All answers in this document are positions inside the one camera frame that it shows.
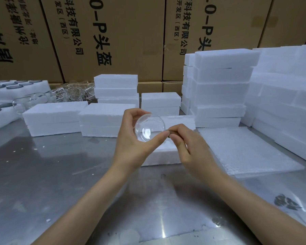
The clear plastic bag black print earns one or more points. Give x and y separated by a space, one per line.
283 199

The large pile of foam boxes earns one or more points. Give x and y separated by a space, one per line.
283 99

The plain brown cardboard box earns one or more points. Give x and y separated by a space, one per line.
172 86
150 87

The white foam wrap sheet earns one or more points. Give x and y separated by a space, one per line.
244 150

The tall stack of foam boxes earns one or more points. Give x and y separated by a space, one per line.
219 86

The pile of clear glass lenses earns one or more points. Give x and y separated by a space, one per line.
63 93

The clear round glass lens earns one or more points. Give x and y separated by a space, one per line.
150 127

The person's right thumb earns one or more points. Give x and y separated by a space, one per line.
178 144

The person's right forearm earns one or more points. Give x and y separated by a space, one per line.
257 211

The person's left thumb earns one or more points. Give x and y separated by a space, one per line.
155 142

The printed brown cardboard box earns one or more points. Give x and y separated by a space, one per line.
15 35
293 20
227 22
112 30

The white foam tray with holes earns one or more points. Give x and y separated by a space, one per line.
17 88
1 114

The person's left forearm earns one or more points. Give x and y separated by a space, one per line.
91 204

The person's right hand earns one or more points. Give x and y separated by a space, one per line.
196 155

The person's left hand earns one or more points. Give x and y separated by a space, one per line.
126 147

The stack of white foam boxes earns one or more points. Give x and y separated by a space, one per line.
54 118
160 102
102 119
116 85

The single white foam box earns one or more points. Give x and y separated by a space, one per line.
179 120

